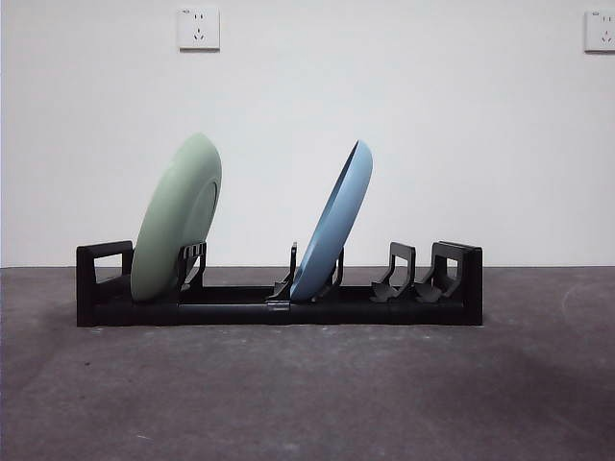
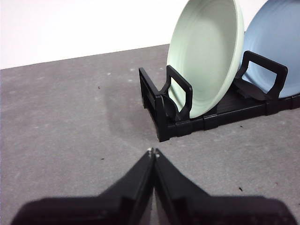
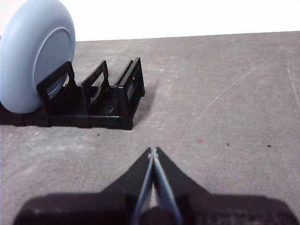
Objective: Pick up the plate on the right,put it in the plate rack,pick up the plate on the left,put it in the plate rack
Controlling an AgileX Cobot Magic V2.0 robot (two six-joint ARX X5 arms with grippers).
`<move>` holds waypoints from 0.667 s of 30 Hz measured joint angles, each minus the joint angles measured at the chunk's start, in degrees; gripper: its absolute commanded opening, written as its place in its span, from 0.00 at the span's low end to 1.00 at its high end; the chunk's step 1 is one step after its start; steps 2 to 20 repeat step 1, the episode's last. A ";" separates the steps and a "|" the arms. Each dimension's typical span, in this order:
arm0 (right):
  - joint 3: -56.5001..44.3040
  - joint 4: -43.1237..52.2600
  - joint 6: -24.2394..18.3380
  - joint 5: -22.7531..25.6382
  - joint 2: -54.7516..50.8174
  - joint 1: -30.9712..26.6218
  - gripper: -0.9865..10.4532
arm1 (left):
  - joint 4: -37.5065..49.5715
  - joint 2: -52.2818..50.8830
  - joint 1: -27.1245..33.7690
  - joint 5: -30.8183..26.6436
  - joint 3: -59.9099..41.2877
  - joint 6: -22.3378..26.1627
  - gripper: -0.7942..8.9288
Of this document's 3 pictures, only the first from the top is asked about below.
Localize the pale green plate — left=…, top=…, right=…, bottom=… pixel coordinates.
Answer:
left=130, top=133, right=224, bottom=303

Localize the white wall socket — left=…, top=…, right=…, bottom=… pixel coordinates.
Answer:
left=584, top=10, right=615, bottom=54
left=178, top=7, right=221, bottom=53

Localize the black plate rack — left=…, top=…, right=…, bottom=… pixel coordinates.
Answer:
left=75, top=239, right=484, bottom=329

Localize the blue plate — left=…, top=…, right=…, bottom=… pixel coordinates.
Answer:
left=289, top=139, right=375, bottom=301

